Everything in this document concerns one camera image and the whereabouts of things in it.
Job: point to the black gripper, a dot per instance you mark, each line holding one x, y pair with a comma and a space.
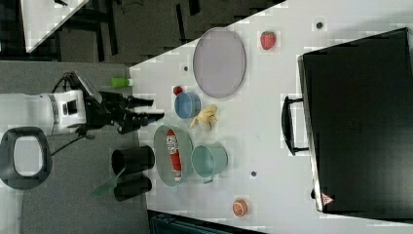
113, 109

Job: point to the red plush ketchup bottle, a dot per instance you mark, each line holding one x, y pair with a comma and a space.
172, 147

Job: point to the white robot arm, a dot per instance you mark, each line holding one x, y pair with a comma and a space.
28, 120

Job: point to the green oval strainer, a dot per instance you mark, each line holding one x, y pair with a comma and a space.
163, 160

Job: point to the green bottle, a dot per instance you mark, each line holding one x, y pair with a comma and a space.
117, 82

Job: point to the small red ball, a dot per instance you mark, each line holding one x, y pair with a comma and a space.
177, 90

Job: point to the blue bowl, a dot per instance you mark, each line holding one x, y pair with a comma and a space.
187, 105

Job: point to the yellow plush banana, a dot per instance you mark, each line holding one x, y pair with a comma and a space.
206, 118

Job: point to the lower black cylinder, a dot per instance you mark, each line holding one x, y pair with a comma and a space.
132, 188

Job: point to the green spatula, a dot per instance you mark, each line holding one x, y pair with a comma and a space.
108, 186

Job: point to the green metal bucket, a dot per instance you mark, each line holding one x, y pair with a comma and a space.
209, 160

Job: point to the grey oval plate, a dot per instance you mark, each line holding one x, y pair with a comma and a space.
219, 62

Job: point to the dark teal crate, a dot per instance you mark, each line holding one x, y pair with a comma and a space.
163, 223

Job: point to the white background table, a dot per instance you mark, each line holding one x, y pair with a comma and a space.
41, 18

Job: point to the orange slice toy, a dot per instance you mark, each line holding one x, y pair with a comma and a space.
240, 207

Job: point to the red plush strawberry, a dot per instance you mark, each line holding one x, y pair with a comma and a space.
268, 40

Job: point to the black oven appliance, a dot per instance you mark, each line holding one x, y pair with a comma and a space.
357, 100

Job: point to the black oven door handle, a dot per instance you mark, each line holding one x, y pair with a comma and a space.
287, 126

